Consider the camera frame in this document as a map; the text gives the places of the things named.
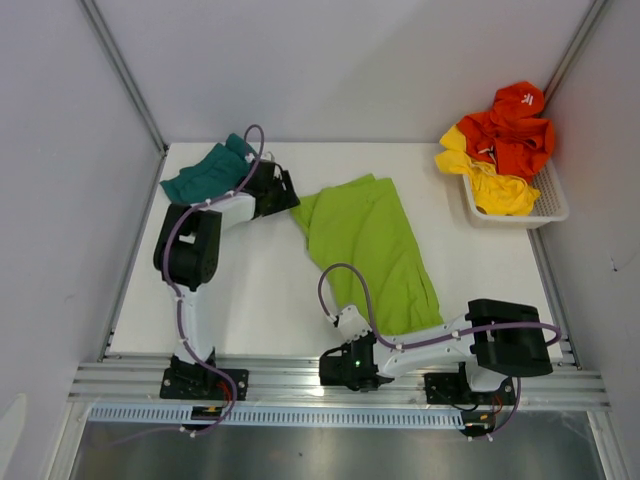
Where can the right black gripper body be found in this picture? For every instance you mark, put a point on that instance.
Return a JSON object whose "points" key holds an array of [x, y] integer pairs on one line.
{"points": [[348, 347]]}

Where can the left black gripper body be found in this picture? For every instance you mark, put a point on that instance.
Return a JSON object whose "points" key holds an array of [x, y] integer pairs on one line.
{"points": [[273, 192]]}

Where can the teal green shorts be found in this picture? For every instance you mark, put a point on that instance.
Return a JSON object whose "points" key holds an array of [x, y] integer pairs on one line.
{"points": [[221, 170]]}

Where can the lime green shorts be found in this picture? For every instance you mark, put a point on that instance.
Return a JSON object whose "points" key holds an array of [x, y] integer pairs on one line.
{"points": [[363, 223]]}

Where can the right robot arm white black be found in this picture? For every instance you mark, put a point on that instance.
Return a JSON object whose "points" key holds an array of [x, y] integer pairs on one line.
{"points": [[494, 340]]}

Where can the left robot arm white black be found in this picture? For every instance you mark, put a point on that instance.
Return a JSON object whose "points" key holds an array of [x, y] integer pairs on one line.
{"points": [[187, 255]]}

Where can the yellow shorts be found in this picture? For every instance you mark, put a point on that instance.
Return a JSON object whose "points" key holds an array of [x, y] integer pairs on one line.
{"points": [[493, 193]]}

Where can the orange shorts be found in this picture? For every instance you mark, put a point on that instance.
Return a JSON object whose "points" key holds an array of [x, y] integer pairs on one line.
{"points": [[511, 135]]}

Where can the white plastic basket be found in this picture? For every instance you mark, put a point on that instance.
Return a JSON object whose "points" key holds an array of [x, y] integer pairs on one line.
{"points": [[550, 207]]}

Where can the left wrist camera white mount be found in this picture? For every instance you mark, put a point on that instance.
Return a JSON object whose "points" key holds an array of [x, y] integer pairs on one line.
{"points": [[264, 157]]}

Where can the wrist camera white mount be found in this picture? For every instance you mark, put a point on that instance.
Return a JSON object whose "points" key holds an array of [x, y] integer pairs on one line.
{"points": [[350, 323], [264, 157]]}

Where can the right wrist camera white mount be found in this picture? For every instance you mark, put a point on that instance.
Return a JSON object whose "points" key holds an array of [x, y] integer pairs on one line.
{"points": [[350, 323]]}

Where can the aluminium rail frame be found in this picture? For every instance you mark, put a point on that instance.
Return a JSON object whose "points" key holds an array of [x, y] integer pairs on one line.
{"points": [[267, 319]]}

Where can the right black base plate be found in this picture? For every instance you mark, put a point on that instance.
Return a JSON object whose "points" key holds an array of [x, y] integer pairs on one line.
{"points": [[453, 389]]}

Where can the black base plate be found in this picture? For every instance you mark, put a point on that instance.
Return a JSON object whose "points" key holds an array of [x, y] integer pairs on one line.
{"points": [[200, 385], [453, 389]]}

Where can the slotted grey cable duct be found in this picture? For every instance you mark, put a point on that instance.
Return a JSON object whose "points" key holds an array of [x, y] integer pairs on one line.
{"points": [[415, 418]]}

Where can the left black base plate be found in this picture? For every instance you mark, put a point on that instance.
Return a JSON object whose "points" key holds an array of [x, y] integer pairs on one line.
{"points": [[200, 385]]}

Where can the left corner aluminium post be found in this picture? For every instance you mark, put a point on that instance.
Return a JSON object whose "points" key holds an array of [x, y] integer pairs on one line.
{"points": [[117, 61]]}

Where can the corner aluminium post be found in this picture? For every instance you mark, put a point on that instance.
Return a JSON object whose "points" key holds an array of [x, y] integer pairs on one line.
{"points": [[578, 42], [117, 61]]}

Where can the right corner aluminium post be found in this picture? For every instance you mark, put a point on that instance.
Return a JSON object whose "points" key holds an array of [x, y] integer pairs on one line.
{"points": [[578, 42]]}

